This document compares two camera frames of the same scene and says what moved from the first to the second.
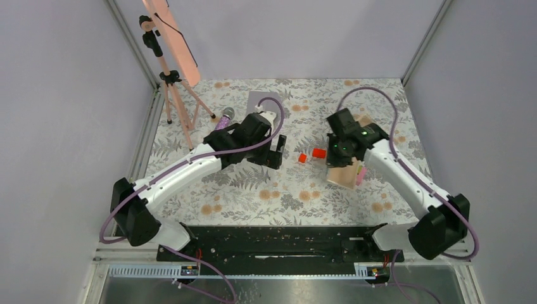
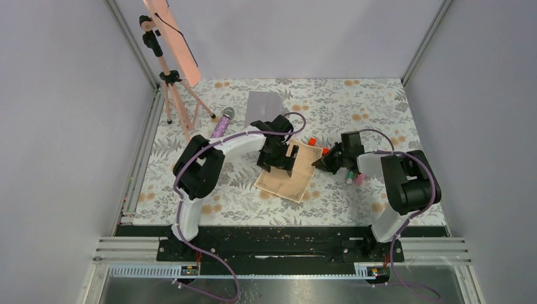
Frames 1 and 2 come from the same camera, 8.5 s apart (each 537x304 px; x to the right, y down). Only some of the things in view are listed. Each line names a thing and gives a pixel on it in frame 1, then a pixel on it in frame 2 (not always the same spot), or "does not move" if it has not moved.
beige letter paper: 347,176 → 294,187
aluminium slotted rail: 175,272 does not move
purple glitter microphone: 228,113 does not move
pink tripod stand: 185,100 does not move
